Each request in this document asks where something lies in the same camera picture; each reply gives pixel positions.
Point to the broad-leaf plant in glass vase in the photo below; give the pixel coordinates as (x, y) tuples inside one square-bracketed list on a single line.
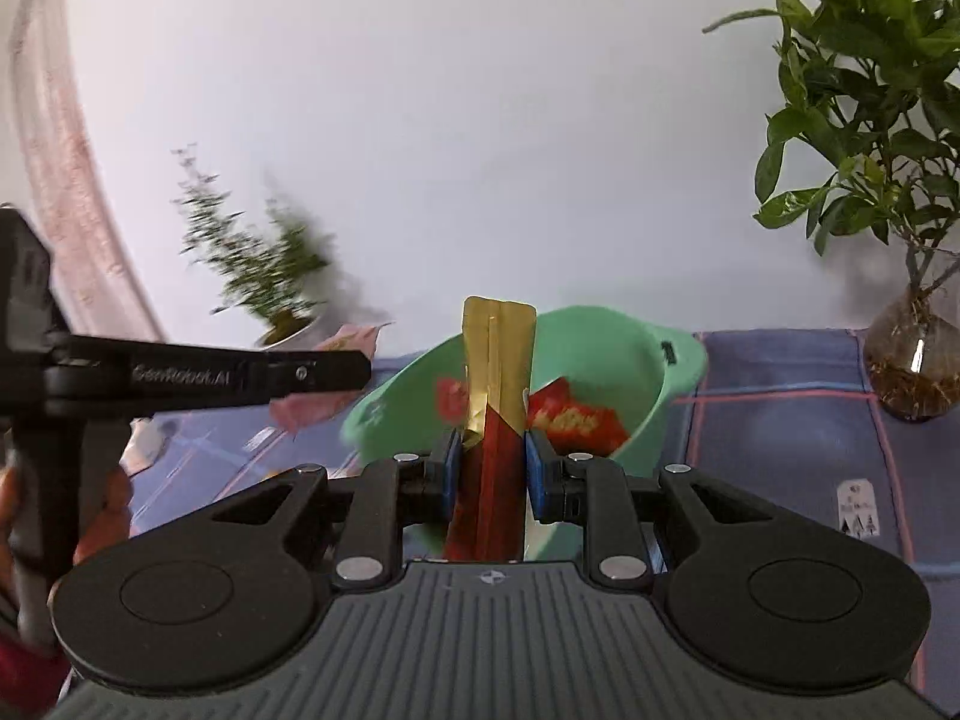
[(867, 141)]

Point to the person left hand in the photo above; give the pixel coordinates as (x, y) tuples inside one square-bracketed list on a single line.
[(110, 525)]

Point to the green plastic bowl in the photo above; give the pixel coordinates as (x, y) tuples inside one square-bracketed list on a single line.
[(608, 358)]

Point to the small-leaf plant in white pot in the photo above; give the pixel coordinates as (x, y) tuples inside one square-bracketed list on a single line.
[(269, 272)]

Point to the white plant tag right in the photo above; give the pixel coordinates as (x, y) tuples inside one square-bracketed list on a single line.
[(856, 509)]

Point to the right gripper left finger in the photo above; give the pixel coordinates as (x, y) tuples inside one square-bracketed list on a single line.
[(374, 508)]

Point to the small red candy packet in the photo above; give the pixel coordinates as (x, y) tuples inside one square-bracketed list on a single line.
[(452, 400)]

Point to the dark red gold pouch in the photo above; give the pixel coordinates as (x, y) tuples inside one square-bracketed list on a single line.
[(489, 515)]

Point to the red square snack packet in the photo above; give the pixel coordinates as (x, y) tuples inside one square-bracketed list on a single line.
[(573, 426)]

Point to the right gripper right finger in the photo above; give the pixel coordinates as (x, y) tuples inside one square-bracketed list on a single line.
[(594, 496)]

